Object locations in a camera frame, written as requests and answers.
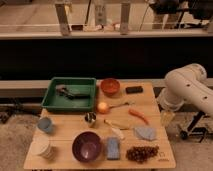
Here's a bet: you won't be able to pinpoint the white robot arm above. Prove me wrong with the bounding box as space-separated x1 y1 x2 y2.
157 63 213 117

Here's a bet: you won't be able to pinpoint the red bowl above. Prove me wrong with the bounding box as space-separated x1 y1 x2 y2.
100 78 120 96

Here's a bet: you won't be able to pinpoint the purple bowl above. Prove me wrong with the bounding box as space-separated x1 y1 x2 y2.
72 131 102 163

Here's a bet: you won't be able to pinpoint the black rectangular block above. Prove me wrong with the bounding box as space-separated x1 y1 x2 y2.
125 86 143 94

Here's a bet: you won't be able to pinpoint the metal spoon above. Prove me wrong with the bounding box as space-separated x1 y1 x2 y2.
109 102 135 109

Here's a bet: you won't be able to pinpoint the small metal cup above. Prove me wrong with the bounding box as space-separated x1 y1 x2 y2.
84 112 96 127

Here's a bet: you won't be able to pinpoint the green plastic tray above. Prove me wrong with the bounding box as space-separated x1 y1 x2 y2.
42 77 96 113

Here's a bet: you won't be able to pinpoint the dark tool in tray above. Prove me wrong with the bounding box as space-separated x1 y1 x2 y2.
55 84 90 99

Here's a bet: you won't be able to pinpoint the white spatula utensil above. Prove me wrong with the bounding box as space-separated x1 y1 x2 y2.
111 127 125 140

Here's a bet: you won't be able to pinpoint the blue sponge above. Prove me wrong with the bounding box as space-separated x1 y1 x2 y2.
107 137 120 160

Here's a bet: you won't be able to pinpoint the grey blue cloth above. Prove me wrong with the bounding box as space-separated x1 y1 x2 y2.
134 126 156 141

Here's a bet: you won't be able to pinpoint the blue ceramic cup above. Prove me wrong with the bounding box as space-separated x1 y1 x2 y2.
37 117 53 134

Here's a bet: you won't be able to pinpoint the bunch of dark grapes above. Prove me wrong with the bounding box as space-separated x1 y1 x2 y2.
126 146 159 163

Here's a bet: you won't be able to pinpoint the white stacked cups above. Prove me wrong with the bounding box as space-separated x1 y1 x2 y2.
32 136 52 159

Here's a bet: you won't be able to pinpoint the black wheeled stand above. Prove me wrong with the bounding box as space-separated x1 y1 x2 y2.
179 111 207 143

